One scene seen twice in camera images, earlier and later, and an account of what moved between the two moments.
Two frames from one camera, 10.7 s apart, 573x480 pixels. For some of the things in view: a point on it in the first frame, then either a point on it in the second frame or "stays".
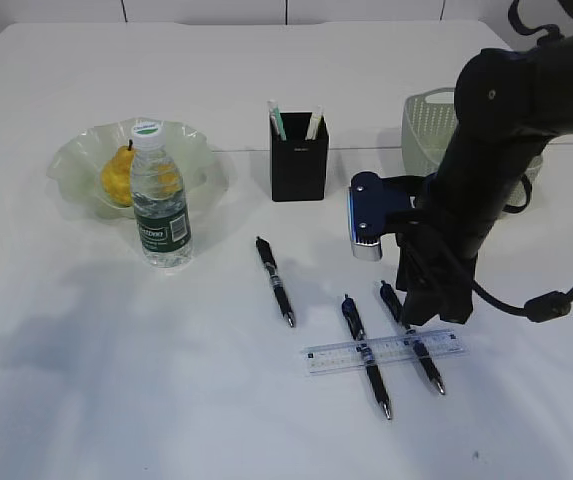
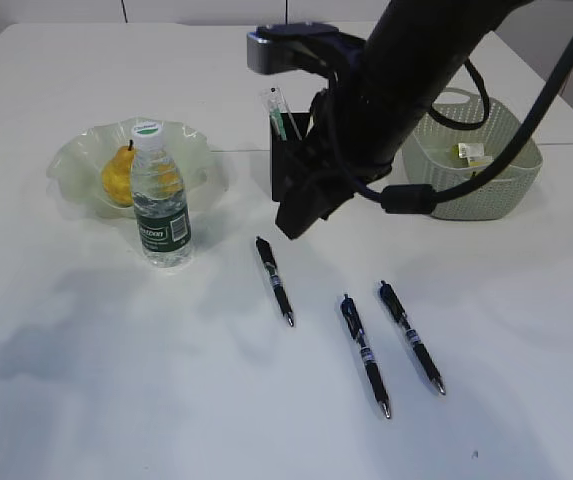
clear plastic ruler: x=368 y=353 -> x=289 y=113
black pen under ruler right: x=390 y=296 stays
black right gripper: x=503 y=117 -> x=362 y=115
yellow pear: x=117 y=176 stays
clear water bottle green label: x=161 y=209 stays
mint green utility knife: x=277 y=119 stays
